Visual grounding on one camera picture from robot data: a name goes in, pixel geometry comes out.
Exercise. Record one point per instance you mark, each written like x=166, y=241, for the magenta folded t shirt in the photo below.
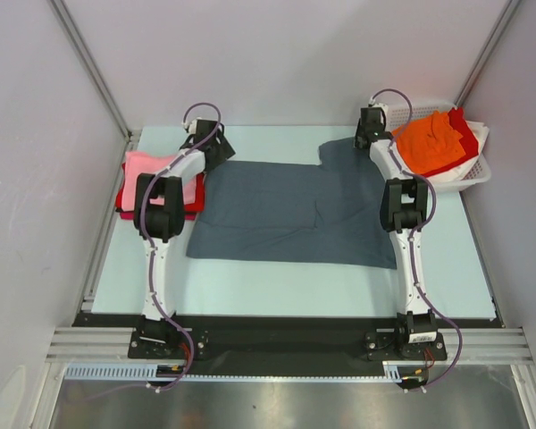
x=129, y=216

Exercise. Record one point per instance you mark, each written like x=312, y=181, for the white plastic basket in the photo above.
x=469, y=173

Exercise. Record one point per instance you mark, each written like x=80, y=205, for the red t shirt in basket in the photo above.
x=468, y=141

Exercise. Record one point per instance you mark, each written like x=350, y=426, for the white slotted cable duct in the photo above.
x=167, y=373

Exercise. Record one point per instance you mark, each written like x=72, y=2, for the grey blue t shirt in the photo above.
x=326, y=213

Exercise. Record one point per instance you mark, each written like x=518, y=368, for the right aluminium frame post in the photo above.
x=498, y=31

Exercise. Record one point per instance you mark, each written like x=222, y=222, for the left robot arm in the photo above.
x=159, y=217

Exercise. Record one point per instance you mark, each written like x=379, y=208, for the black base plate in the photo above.
x=282, y=345

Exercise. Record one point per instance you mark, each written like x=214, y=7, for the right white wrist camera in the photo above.
x=376, y=104

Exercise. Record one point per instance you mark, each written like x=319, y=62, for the pink folded t shirt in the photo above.
x=137, y=163

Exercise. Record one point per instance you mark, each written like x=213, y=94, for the orange t shirt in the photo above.
x=429, y=146

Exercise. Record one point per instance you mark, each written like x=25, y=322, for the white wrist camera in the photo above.
x=190, y=126
x=376, y=104

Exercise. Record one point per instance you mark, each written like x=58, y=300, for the aluminium frame post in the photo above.
x=81, y=49
x=498, y=31

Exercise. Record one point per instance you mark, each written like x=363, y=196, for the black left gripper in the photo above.
x=224, y=151

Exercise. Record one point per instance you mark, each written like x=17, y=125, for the red folded t shirt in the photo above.
x=198, y=196

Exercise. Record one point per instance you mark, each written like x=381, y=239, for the left aluminium frame post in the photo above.
x=81, y=49

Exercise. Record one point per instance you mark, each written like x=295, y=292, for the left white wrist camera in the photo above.
x=190, y=126

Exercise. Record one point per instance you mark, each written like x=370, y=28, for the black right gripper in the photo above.
x=364, y=138

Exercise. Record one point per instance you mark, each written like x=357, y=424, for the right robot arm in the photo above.
x=403, y=213

